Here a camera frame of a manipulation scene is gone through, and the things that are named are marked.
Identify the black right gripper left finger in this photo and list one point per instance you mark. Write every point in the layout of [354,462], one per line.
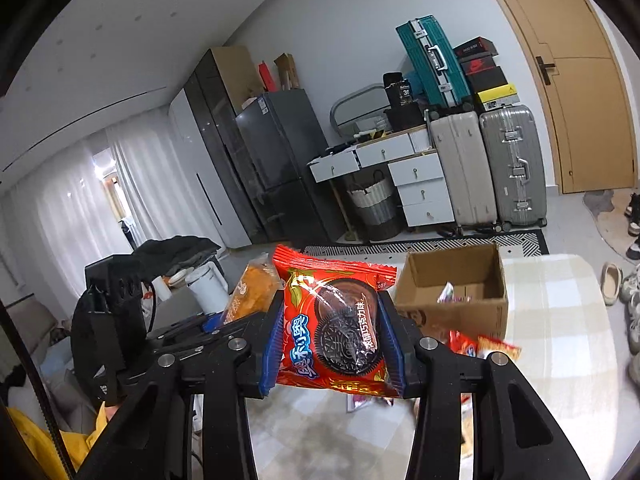
[150,436]

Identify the orange bread packet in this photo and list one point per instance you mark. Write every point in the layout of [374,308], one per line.
[255,290]

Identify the red cookie packet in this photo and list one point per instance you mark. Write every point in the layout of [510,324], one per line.
[331,334]

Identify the red snack bag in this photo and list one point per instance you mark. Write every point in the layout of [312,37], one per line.
[480,346]

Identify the white kettle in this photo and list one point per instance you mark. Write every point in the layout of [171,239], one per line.
[209,288]

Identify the white curtain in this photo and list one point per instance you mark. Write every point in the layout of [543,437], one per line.
[59,219]

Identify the checked tablecloth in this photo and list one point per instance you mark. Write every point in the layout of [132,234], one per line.
[552,414]

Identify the brown cardboard box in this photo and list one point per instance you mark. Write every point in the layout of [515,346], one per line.
[475,271]

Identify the beige slipper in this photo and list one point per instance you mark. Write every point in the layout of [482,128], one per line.
[611,282]

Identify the black and white rug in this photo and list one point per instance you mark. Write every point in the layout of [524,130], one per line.
[529,243]

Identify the round door mat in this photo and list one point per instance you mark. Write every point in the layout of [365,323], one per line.
[608,210]

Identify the dark grey refrigerator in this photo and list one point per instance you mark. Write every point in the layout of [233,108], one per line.
[282,136]

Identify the black glass cabinet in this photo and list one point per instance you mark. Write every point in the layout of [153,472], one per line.
[215,116]

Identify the woven laundry basket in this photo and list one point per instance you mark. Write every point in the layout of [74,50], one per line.
[376,207]

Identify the white drawer desk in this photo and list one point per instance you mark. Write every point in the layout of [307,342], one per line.
[414,168]

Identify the silver hard suitcase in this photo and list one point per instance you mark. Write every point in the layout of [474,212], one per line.
[515,161]

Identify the beige hard suitcase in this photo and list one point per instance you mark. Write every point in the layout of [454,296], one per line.
[463,157]

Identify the wooden door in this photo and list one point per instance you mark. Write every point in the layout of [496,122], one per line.
[582,93]

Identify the yellow black shoe box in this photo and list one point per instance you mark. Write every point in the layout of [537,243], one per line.
[497,97]

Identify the teal suitcase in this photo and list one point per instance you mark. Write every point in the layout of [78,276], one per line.
[436,65]

